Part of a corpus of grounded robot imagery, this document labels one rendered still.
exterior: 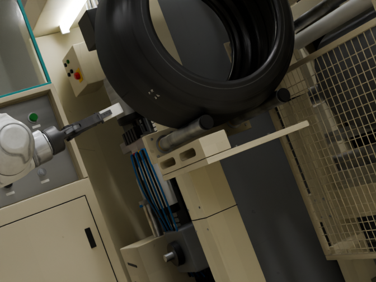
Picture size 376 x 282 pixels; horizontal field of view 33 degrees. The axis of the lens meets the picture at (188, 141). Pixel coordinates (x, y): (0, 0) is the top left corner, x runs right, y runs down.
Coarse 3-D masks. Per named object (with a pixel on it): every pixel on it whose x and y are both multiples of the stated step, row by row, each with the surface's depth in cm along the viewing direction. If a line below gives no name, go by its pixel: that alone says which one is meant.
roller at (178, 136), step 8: (200, 120) 182; (208, 120) 182; (184, 128) 192; (192, 128) 186; (200, 128) 182; (208, 128) 182; (168, 136) 204; (176, 136) 198; (184, 136) 193; (192, 136) 190; (160, 144) 211; (168, 144) 205; (176, 144) 202
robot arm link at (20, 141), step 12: (0, 120) 151; (12, 120) 149; (0, 132) 146; (12, 132) 146; (24, 132) 147; (0, 144) 145; (12, 144) 146; (24, 144) 147; (0, 156) 147; (12, 156) 146; (24, 156) 149; (0, 168) 153; (12, 168) 152; (24, 168) 157
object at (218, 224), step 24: (168, 48) 223; (216, 168) 222; (192, 192) 219; (216, 192) 220; (192, 216) 226; (216, 216) 218; (240, 216) 222; (216, 240) 217; (240, 240) 220; (216, 264) 221; (240, 264) 218
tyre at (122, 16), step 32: (128, 0) 178; (224, 0) 222; (256, 0) 214; (96, 32) 194; (128, 32) 177; (256, 32) 220; (288, 32) 195; (128, 64) 179; (160, 64) 177; (256, 64) 218; (288, 64) 197; (128, 96) 192; (192, 96) 180; (224, 96) 183; (256, 96) 189
